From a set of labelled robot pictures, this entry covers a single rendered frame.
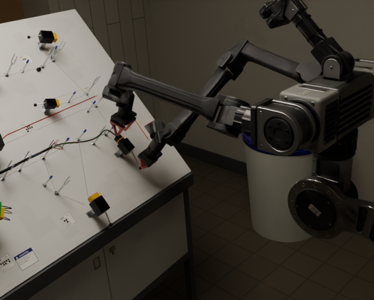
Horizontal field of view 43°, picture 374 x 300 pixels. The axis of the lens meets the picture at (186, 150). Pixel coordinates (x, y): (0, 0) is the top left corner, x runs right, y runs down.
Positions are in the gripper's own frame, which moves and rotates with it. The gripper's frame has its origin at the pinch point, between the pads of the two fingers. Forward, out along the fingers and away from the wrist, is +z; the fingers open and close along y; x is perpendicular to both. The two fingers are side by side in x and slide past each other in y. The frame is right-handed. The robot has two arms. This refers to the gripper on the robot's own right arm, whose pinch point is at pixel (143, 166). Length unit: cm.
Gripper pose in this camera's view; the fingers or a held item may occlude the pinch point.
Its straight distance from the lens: 211.3
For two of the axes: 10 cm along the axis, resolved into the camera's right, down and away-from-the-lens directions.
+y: -5.5, 4.5, -7.1
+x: 7.2, 6.8, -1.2
